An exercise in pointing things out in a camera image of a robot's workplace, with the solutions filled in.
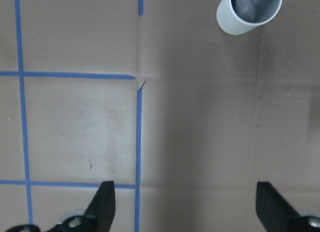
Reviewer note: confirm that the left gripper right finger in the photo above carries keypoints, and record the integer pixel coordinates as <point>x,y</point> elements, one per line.
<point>277,215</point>

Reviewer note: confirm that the brown paper table cover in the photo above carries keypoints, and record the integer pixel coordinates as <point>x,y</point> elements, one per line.
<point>153,95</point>

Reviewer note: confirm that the white mug grey inside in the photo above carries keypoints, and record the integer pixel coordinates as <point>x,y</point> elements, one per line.
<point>237,17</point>

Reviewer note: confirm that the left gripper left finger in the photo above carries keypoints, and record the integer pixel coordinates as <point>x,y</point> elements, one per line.
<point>99,215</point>

